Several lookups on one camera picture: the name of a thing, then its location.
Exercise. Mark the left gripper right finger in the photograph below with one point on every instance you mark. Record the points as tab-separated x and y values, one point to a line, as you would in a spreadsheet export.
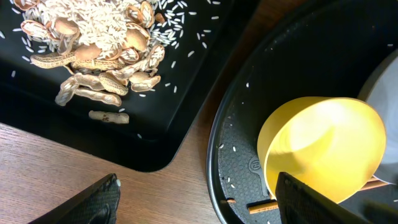
300	204

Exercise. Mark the yellow bowl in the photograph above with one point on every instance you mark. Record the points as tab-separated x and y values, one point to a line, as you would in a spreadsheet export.
333	145

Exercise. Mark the wooden chopstick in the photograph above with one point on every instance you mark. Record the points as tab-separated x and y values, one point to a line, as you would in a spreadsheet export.
371	184

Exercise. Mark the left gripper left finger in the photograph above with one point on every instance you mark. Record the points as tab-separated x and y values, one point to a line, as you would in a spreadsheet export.
97	204

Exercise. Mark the grey round plate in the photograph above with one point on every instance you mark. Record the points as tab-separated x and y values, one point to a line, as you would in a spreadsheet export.
380	92

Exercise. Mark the round black serving tray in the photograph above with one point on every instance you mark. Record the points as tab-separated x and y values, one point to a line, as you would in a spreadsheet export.
324	48

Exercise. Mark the peanut shells and rice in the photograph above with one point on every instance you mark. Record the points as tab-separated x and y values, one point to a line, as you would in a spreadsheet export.
109	47

